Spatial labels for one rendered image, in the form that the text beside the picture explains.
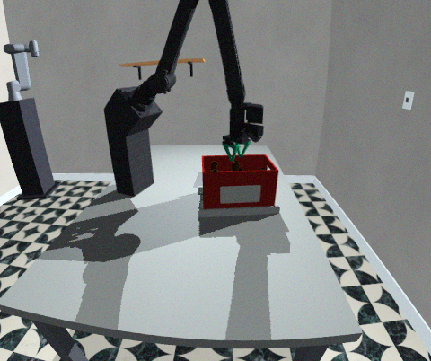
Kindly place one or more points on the red crate with dividers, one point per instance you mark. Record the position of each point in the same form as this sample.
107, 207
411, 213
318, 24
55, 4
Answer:
248, 188

